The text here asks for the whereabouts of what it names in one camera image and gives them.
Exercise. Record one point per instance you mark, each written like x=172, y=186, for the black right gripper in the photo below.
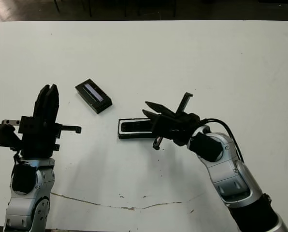
x=175, y=128

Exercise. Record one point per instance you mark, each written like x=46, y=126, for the slim black camera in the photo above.
x=136, y=126

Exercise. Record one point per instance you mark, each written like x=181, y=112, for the dark chair leg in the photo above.
x=90, y=7
x=57, y=5

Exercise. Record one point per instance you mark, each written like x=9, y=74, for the black box base white insert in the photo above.
x=134, y=136

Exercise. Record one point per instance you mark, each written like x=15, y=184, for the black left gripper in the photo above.
x=37, y=142

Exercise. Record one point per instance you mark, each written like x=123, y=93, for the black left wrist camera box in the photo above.
x=4, y=136

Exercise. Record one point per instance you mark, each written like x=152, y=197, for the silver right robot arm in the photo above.
x=231, y=174

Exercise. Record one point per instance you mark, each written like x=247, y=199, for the black printed box lid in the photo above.
x=93, y=96

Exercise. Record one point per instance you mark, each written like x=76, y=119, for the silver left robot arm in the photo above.
x=25, y=205

